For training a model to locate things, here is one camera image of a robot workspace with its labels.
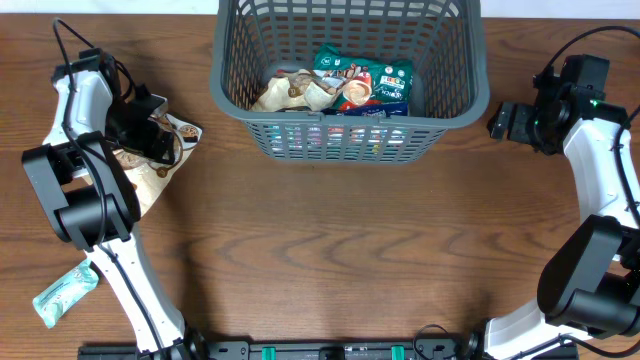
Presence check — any beige snack pouch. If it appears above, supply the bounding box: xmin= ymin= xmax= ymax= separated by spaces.
xmin=250 ymin=69 xmax=352 ymax=112

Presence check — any green Nescafe coffee bag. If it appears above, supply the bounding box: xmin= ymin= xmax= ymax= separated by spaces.
xmin=312 ymin=44 xmax=413 ymax=112

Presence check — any black cable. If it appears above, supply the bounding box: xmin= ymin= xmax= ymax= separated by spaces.
xmin=51 ymin=17 xmax=166 ymax=360
xmin=542 ymin=24 xmax=640 ymax=360

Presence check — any left black cable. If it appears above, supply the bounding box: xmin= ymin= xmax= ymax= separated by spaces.
xmin=51 ymin=17 xmax=166 ymax=360

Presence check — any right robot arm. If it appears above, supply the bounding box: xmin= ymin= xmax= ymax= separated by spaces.
xmin=460 ymin=76 xmax=639 ymax=359

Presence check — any grey plastic basket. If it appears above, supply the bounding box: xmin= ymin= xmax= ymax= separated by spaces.
xmin=210 ymin=0 xmax=490 ymax=164

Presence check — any light blue wipes packet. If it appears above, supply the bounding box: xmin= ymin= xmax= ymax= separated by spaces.
xmin=32 ymin=258 xmax=99 ymax=329

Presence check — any brown snack pouch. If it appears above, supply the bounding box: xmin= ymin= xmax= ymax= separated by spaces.
xmin=113 ymin=113 xmax=203 ymax=216

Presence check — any colourful tissue pack strip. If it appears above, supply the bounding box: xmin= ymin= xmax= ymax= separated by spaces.
xmin=264 ymin=102 xmax=408 ymax=160

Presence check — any right black cable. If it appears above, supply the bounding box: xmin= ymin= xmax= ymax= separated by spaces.
xmin=542 ymin=24 xmax=640 ymax=360

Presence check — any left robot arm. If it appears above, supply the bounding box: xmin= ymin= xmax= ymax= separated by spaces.
xmin=22 ymin=48 xmax=209 ymax=359

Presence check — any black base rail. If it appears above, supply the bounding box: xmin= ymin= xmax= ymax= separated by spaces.
xmin=77 ymin=329 xmax=581 ymax=360

